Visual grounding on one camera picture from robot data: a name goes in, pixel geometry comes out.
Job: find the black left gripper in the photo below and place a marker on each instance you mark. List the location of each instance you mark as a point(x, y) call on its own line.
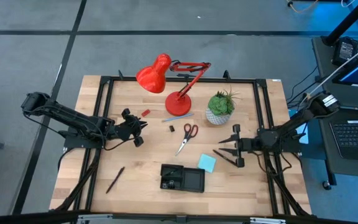
point(126, 129)

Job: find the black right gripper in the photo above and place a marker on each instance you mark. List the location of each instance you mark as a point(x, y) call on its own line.
point(250, 144)

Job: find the red eraser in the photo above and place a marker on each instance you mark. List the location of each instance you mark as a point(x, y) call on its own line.
point(145, 113)

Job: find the sticky note pad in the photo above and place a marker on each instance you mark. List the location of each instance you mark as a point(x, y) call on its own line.
point(207, 162)

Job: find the black binder clip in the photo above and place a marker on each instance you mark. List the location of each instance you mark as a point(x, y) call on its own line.
point(166, 185)
point(172, 183)
point(171, 128)

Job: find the blue pen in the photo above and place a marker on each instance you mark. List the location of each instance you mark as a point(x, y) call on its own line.
point(177, 117)

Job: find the black mesh desk organizer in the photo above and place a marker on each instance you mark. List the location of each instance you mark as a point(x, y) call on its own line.
point(194, 180)

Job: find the black pen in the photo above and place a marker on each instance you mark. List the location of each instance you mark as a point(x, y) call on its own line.
point(115, 180)

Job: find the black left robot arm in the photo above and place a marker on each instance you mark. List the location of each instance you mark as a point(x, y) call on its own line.
point(67, 115)

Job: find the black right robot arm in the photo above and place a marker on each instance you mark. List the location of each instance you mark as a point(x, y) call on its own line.
point(294, 124)

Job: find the potted green succulent plant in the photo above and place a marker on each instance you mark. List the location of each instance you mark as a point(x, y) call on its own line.
point(219, 105)

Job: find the light blue sheet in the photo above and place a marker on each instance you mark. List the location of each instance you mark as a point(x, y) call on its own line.
point(303, 138)

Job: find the black caster wheel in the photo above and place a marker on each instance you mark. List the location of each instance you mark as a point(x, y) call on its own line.
point(327, 185)

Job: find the black laptop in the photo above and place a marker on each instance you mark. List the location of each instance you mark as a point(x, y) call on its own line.
point(356, 135)

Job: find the black power adapter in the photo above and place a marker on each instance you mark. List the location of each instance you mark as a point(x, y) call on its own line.
point(346, 50)

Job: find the black stand pole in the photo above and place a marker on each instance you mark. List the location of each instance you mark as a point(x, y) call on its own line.
point(346, 21)

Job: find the black aluminium table frame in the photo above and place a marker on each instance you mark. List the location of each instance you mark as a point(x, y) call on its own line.
point(244, 80)

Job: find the silver bracket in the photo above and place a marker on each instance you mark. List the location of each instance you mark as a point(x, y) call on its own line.
point(95, 218)
point(267, 221)

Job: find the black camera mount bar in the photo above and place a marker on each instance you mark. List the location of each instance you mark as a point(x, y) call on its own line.
point(179, 219)

